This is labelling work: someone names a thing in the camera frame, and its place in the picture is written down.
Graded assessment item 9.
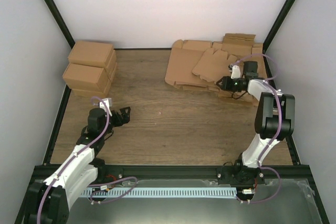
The cardboard box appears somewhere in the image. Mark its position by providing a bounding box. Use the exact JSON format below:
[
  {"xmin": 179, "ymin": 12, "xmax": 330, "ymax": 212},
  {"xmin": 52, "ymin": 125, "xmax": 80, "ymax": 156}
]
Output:
[
  {"xmin": 69, "ymin": 80, "xmax": 111, "ymax": 98},
  {"xmin": 62, "ymin": 63, "xmax": 117, "ymax": 92},
  {"xmin": 68, "ymin": 40, "xmax": 116, "ymax": 72},
  {"xmin": 192, "ymin": 48, "xmax": 238, "ymax": 83}
]

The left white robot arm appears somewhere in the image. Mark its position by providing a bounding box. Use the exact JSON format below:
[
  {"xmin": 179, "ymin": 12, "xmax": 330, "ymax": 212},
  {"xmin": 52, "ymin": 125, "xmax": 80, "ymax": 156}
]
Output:
[{"xmin": 23, "ymin": 105, "xmax": 131, "ymax": 223}]

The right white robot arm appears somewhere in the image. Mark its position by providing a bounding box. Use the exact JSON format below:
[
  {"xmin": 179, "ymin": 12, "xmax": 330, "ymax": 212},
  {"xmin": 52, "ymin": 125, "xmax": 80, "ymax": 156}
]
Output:
[{"xmin": 216, "ymin": 61, "xmax": 295, "ymax": 184}]

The stack of flat cardboard blanks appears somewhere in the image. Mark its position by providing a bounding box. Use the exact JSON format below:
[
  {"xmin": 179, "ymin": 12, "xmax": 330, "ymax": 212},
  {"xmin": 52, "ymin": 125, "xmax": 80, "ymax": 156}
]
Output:
[{"xmin": 165, "ymin": 33, "xmax": 267, "ymax": 106}]

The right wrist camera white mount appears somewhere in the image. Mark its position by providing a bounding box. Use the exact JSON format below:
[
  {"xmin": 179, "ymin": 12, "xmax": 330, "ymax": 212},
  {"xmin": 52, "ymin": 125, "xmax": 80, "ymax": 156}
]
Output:
[{"xmin": 229, "ymin": 64, "xmax": 241, "ymax": 79}]

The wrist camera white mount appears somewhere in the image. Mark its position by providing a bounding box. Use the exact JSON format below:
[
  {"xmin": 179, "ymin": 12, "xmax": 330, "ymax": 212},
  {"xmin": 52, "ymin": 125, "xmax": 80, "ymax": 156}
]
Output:
[
  {"xmin": 99, "ymin": 98, "xmax": 112, "ymax": 116},
  {"xmin": 229, "ymin": 64, "xmax": 241, "ymax": 79}
]

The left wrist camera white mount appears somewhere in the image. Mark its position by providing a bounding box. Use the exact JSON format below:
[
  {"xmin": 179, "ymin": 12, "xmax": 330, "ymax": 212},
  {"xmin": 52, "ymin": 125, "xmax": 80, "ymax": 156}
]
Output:
[{"xmin": 99, "ymin": 98, "xmax": 112, "ymax": 116}]

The black aluminium frame rail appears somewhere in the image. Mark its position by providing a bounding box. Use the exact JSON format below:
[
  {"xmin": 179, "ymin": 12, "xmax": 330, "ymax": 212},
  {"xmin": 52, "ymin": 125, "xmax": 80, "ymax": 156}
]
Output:
[{"xmin": 30, "ymin": 164, "xmax": 312, "ymax": 185}]

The light blue slotted cable duct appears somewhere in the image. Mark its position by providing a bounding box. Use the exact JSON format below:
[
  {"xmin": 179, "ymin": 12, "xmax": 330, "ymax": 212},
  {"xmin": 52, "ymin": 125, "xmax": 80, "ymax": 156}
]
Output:
[{"xmin": 79, "ymin": 187, "xmax": 237, "ymax": 199}]

